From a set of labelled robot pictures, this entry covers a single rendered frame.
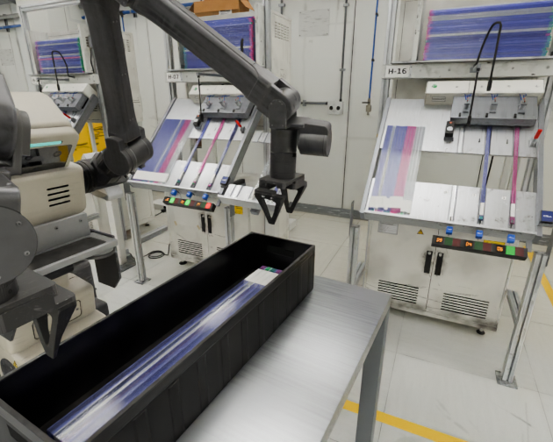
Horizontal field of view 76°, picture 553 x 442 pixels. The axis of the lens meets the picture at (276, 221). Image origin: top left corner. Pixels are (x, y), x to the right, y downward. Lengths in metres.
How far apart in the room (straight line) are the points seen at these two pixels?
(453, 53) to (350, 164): 1.90
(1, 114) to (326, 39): 3.48
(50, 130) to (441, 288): 1.87
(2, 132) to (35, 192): 0.61
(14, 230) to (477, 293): 2.03
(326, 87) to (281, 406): 3.34
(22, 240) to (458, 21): 1.95
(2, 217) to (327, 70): 3.52
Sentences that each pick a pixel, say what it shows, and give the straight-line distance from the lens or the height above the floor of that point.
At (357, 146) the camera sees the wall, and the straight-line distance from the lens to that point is 3.64.
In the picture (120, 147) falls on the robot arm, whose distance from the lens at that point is 0.95.
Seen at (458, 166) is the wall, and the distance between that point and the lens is 3.58.
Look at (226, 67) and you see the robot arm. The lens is 0.75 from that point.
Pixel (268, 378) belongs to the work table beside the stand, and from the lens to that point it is 0.62.
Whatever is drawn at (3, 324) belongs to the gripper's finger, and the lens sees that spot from 0.40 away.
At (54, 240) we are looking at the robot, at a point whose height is 0.91.
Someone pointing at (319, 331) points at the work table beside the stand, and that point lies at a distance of 0.72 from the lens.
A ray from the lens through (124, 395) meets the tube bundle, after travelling 0.57.
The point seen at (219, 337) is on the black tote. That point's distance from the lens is 0.55.
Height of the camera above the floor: 1.23
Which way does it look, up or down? 20 degrees down
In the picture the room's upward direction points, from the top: straight up
